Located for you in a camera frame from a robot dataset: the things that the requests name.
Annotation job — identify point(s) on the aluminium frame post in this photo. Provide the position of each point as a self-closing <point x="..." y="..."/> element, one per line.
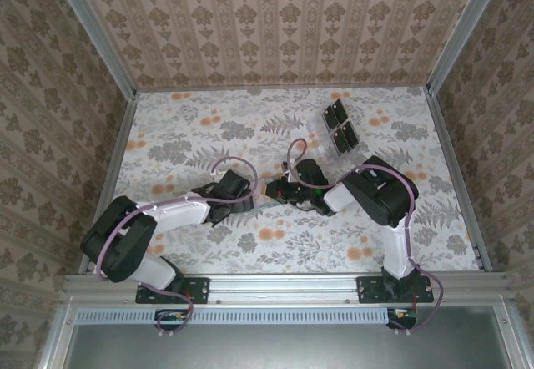
<point x="56" y="344"/>
<point x="459" y="31"/>
<point x="507" y="335"/>
<point x="97" y="35"/>

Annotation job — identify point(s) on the black credit card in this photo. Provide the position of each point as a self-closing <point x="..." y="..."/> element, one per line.
<point x="339" y="112"/>
<point x="351" y="136"/>
<point x="341" y="144"/>
<point x="330" y="118"/>

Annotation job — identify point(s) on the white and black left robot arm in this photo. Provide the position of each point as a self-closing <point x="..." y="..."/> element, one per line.
<point x="179" y="214"/>

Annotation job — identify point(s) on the clear acrylic card stand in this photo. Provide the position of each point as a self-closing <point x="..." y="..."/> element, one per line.
<point x="319" y="143"/>

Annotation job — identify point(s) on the aluminium table edge rail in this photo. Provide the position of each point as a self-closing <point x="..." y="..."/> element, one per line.
<point x="459" y="177"/>
<point x="116" y="156"/>

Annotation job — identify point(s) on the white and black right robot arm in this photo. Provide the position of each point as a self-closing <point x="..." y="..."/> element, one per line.
<point x="394" y="252"/>

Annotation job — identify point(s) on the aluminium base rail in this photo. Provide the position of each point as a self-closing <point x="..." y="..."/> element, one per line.
<point x="283" y="287"/>

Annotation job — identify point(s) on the floral printed table cover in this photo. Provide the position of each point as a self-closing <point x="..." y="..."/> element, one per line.
<point x="250" y="252"/>

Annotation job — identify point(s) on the green card holder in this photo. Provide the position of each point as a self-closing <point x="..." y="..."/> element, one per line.
<point x="267" y="205"/>

